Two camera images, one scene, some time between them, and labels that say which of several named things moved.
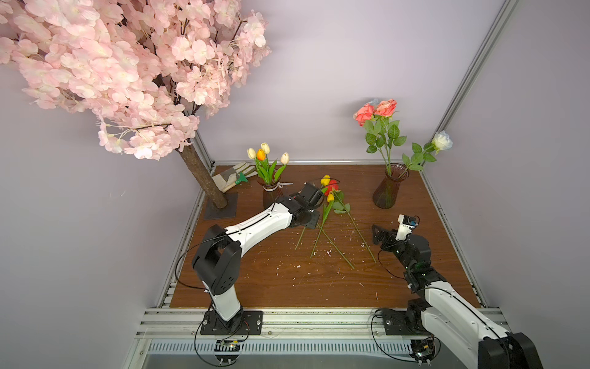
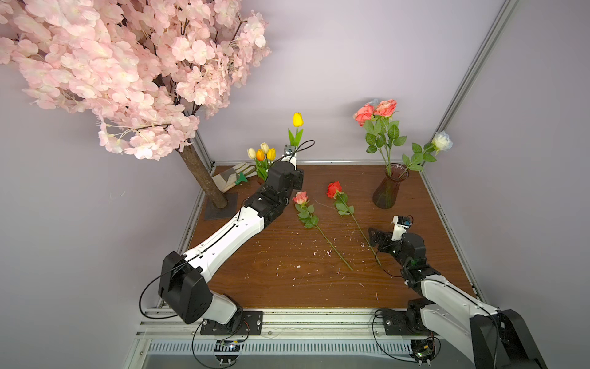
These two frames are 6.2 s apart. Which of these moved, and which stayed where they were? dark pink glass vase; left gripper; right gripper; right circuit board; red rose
Moved: left gripper
Stayed: right gripper; dark pink glass vase; right circuit board; red rose
